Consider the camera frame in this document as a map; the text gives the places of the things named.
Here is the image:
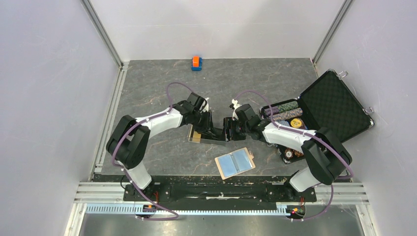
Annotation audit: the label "orange and blue toy car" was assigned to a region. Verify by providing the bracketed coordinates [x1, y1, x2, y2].
[191, 56, 203, 71]

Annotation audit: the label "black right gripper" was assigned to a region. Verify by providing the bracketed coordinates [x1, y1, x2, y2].
[219, 117, 250, 142]

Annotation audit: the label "aluminium frame post right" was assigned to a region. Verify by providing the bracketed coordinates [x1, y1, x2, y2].
[311, 0, 355, 66]

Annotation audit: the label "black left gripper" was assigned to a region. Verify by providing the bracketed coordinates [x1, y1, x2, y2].
[191, 109, 216, 137]

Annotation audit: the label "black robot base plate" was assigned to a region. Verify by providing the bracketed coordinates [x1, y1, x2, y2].
[143, 176, 317, 211]

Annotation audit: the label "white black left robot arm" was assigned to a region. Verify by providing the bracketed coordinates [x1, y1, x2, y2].
[106, 92, 225, 201]

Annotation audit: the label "yellow dealer button chip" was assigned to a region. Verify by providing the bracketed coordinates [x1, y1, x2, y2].
[290, 118, 305, 129]

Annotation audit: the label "aluminium frame post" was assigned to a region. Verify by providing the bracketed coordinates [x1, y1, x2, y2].
[80, 0, 124, 68]
[311, 0, 355, 66]

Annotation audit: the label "black and yellow credit cards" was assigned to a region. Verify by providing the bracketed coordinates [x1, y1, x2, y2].
[188, 126, 201, 144]

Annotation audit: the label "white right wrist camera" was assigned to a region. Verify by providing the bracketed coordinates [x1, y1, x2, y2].
[229, 99, 241, 120]

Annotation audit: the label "purple poker chip stack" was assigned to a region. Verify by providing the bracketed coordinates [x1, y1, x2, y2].
[272, 108, 303, 121]

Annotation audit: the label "aluminium frame post left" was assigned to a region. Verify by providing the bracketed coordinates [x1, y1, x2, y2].
[80, 0, 124, 68]

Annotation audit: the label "beige leather card holder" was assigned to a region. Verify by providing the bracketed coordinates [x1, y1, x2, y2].
[214, 147, 256, 180]

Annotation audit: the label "brown poker chip stack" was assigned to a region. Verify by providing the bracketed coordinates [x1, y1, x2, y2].
[284, 148, 304, 161]

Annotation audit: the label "green blue poker chip stack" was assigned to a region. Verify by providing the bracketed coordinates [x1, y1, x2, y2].
[260, 101, 298, 117]

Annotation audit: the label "white slotted cable duct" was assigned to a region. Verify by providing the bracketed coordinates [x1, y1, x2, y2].
[85, 203, 298, 216]

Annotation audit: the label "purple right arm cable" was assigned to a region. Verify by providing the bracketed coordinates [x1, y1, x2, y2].
[234, 90, 355, 222]

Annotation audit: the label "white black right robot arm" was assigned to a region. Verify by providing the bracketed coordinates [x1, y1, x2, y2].
[224, 99, 352, 201]

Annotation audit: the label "black poker chip case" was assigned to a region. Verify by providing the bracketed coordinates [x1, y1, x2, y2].
[259, 69, 375, 165]

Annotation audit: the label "clear acrylic card box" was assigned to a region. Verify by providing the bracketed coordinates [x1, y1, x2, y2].
[187, 125, 226, 147]

